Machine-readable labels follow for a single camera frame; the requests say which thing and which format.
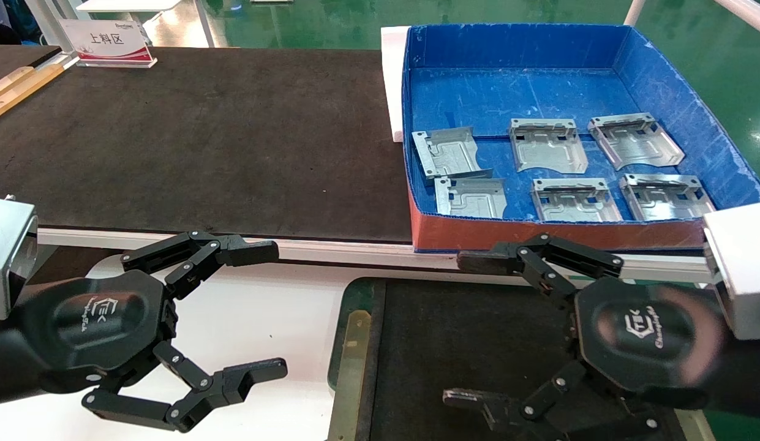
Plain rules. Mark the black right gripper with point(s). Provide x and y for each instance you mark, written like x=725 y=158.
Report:
x=649 y=337

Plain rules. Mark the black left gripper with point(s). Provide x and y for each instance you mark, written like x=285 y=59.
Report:
x=98 y=324

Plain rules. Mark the stamped sheet metal part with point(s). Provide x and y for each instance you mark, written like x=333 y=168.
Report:
x=471 y=199
x=450 y=153
x=548 y=150
x=575 y=202
x=637 y=144
x=664 y=199

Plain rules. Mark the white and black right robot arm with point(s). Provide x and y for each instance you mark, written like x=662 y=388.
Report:
x=747 y=380

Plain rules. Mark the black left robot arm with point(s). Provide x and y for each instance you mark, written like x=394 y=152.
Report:
x=6 y=367

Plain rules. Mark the black tray container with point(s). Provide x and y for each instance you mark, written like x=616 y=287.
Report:
x=465 y=343

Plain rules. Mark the black table mat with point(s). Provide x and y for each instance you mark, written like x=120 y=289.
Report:
x=202 y=141

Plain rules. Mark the blue corrugated plastic box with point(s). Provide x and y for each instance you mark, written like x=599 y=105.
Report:
x=508 y=92

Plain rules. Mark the white red acrylic sign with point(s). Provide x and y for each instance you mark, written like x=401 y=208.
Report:
x=107 y=40

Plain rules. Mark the white foam block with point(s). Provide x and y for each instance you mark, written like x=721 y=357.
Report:
x=393 y=79

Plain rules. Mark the wooden strip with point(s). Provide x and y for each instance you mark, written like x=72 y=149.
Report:
x=18 y=89

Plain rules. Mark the person in dark clothes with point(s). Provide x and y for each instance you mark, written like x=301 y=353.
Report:
x=3 y=27

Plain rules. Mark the aluminium table frame rail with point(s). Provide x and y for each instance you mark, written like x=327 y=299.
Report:
x=355 y=251

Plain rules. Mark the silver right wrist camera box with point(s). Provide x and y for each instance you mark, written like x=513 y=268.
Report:
x=744 y=269

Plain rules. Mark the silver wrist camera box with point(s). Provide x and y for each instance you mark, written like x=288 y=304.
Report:
x=744 y=269
x=6 y=257

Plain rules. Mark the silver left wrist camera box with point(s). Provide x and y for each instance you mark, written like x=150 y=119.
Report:
x=6 y=257

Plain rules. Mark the white frame pipe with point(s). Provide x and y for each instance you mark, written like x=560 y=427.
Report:
x=747 y=15
x=634 y=12

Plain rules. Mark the white frame post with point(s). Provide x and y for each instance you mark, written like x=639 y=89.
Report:
x=49 y=24

